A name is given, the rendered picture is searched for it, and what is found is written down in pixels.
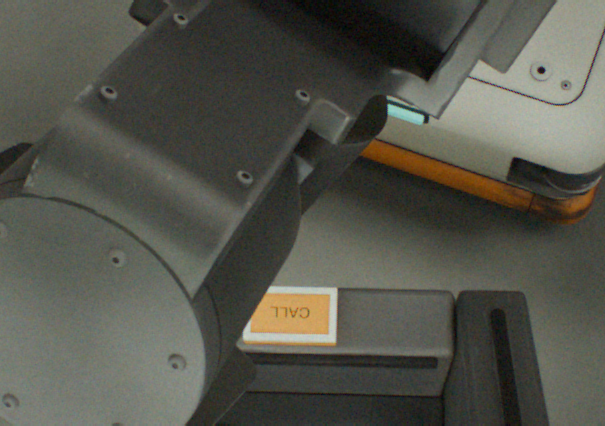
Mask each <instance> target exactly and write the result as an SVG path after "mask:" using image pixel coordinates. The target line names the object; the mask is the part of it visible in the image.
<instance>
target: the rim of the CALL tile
mask: <svg viewBox="0 0 605 426"><path fill-rule="evenodd" d="M266 293H270V294H318V295H329V297H330V300H329V335H327V334H283V333H251V319H252V318H251V319H250V321H249V323H248V324H247V326H246V328H245V329H244V331H243V339H244V341H256V342H299V343H335V342H336V314H337V288H315V287H269V289H268V290H267V292H266Z"/></svg>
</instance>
